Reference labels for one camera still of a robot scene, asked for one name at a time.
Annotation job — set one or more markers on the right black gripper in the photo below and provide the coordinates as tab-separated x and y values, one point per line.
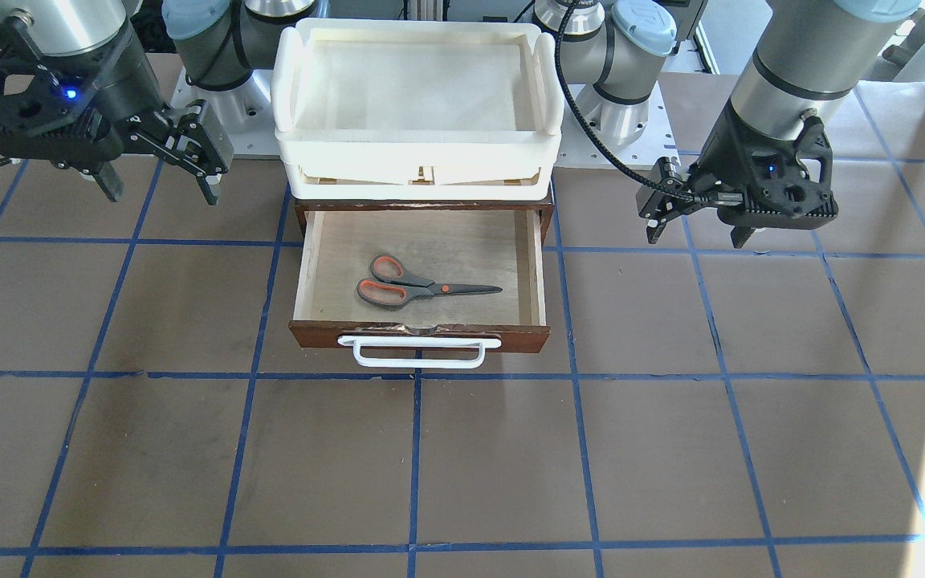
127	95

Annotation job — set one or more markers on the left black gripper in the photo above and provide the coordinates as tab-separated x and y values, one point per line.
718	163

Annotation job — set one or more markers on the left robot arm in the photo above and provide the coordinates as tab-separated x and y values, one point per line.
807	60

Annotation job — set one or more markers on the white plastic tray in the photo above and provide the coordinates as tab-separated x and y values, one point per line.
416	111

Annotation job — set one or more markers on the black orange scissors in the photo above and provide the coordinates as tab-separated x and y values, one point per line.
391	285

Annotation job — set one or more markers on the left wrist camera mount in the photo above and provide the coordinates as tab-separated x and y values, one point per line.
755	180

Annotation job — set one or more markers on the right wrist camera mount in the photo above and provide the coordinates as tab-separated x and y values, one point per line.
48	111

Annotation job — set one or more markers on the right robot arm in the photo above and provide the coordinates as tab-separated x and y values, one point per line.
221	43

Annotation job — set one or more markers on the wooden drawer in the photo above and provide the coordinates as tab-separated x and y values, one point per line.
496	247

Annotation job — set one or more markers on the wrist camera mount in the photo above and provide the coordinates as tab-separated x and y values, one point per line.
755	180
48	111

